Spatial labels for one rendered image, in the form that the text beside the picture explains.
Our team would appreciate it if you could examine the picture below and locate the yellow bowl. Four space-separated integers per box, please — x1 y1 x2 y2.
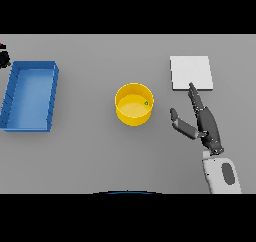
114 82 155 127

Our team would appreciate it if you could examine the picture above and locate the blue tray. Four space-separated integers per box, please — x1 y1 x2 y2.
0 60 60 133

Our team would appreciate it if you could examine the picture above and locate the pale square scale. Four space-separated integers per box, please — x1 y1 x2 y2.
169 55 214 92

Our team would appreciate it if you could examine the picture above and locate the right dark grey robot hand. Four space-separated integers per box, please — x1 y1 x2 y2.
169 82 225 156

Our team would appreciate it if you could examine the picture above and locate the left dark grey robot hand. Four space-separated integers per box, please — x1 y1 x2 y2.
0 49 12 70

